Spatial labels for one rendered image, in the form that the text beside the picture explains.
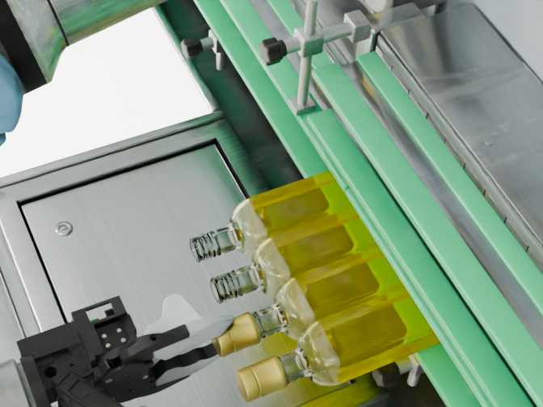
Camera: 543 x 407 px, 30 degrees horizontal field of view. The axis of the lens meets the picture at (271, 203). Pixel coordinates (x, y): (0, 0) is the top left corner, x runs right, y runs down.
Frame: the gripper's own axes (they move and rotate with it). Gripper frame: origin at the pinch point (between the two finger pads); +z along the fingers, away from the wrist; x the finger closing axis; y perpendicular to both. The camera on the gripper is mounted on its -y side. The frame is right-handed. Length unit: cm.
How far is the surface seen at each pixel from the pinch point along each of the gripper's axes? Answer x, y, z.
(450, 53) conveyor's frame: -15.3, 14.9, 33.3
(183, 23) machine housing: 17, 63, 21
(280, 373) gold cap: -1.3, -6.6, 3.3
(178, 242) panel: 12.9, 21.9, 3.5
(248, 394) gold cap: -0.6, -7.1, -0.5
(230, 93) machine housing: 16, 46, 22
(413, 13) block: -15.3, 22.2, 32.9
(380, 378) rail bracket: 4.9, -8.5, 14.6
